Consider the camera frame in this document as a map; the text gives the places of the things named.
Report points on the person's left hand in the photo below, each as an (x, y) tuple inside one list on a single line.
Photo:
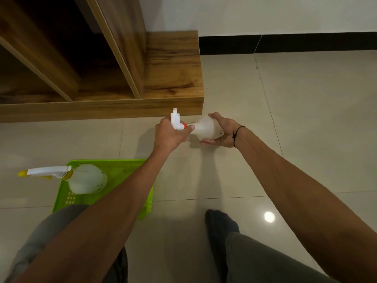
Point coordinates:
[(167, 137)]

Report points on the person's right thumb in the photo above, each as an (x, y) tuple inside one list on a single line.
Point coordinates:
[(216, 116)]

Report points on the person's right forearm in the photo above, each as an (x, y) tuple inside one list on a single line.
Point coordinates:
[(297, 191)]

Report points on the white spray bottle red collar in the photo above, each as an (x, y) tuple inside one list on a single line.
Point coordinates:
[(204, 128)]

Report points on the dark sock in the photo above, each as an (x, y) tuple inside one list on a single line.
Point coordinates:
[(219, 229)]

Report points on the white spray bottle yellow nozzle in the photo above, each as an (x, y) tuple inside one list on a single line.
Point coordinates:
[(87, 179)]

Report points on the black skirting board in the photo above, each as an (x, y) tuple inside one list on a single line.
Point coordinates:
[(294, 43)]

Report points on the grey trousers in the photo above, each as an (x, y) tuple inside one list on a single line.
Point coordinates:
[(265, 262)]

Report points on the wooden cabinet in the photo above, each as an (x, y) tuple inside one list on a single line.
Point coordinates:
[(170, 70)]

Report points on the person's left forearm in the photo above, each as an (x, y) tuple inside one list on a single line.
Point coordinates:
[(112, 209)]

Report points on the person's left thumb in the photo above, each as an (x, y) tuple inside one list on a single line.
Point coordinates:
[(187, 130)]

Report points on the person's right hand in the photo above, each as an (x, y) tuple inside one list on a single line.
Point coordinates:
[(226, 132)]

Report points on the green plastic tray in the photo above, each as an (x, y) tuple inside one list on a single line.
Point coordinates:
[(123, 170)]

